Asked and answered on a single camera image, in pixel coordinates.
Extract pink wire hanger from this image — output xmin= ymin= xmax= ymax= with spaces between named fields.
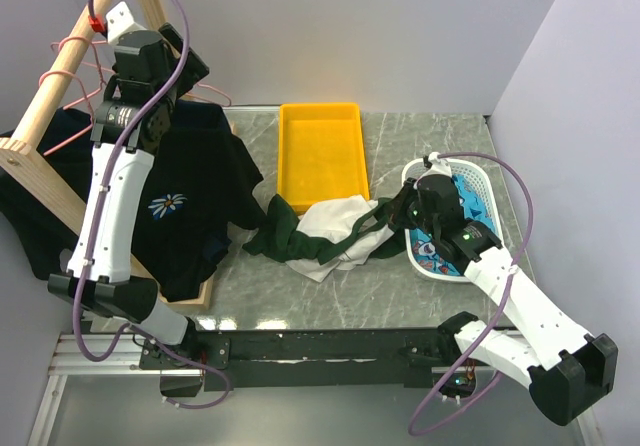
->
xmin=90 ymin=0 xmax=233 ymax=108
xmin=38 ymin=66 xmax=107 ymax=157
xmin=49 ymin=37 xmax=114 ymax=73

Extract green and white t shirt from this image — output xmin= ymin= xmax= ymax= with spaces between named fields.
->
xmin=243 ymin=195 xmax=405 ymax=283

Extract yellow plastic tray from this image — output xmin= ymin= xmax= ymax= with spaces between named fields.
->
xmin=277 ymin=102 xmax=370 ymax=214

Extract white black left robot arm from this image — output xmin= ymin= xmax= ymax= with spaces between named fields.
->
xmin=47 ymin=23 xmax=209 ymax=368

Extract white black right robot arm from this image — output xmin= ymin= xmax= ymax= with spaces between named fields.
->
xmin=389 ymin=173 xmax=618 ymax=426

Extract dark navy t shirt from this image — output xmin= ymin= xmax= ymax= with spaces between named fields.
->
xmin=41 ymin=100 xmax=232 ymax=143

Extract black daisy t shirt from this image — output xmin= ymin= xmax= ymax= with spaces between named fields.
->
xmin=1 ymin=127 xmax=264 ymax=302

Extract white plastic basket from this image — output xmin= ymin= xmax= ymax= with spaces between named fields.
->
xmin=404 ymin=159 xmax=504 ymax=283

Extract blue shark print cloth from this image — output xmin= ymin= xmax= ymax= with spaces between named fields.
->
xmin=408 ymin=174 xmax=497 ymax=281

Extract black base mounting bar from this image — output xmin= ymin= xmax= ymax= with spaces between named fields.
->
xmin=138 ymin=325 xmax=501 ymax=397

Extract wooden clothes rack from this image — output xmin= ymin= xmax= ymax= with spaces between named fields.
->
xmin=1 ymin=0 xmax=213 ymax=312

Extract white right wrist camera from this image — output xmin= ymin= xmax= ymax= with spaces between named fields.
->
xmin=422 ymin=151 xmax=453 ymax=178

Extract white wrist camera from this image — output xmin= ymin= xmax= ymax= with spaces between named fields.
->
xmin=88 ymin=1 xmax=145 ymax=48
xmin=422 ymin=151 xmax=453 ymax=178

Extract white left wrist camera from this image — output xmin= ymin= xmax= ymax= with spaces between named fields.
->
xmin=88 ymin=1 xmax=145 ymax=48

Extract pink wire hanger front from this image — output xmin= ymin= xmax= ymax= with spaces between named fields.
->
xmin=38 ymin=66 xmax=107 ymax=157

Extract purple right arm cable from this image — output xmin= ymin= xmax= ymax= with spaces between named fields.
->
xmin=407 ymin=151 xmax=534 ymax=437

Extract aluminium rail frame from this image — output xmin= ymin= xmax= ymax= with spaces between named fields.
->
xmin=27 ymin=334 xmax=199 ymax=446

